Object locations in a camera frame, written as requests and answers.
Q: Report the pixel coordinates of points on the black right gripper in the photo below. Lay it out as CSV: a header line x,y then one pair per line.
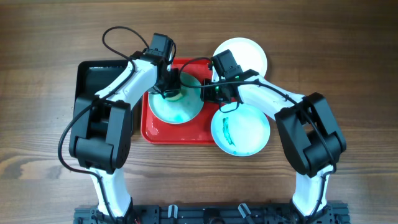
x,y
205,96

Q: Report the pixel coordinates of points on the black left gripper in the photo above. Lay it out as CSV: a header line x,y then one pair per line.
x,y
175,84

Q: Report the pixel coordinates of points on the green yellow sponge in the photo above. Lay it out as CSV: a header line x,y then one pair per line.
x,y
174,96

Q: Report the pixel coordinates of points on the light green stained plate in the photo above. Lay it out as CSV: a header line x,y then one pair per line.
x,y
182,110

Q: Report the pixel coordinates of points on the light blue stained plate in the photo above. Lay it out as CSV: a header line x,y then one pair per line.
x,y
240,129

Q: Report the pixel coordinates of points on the white stained plate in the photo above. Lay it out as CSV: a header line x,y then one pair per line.
x,y
248,55

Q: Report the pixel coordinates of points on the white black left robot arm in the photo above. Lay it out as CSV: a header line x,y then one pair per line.
x,y
102,158

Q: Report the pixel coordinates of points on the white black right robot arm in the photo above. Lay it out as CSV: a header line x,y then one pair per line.
x,y
310,135

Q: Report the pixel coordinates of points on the red plastic tray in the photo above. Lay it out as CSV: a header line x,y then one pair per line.
x,y
196,131

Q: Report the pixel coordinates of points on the black plastic tray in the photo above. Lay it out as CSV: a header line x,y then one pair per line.
x,y
114,118

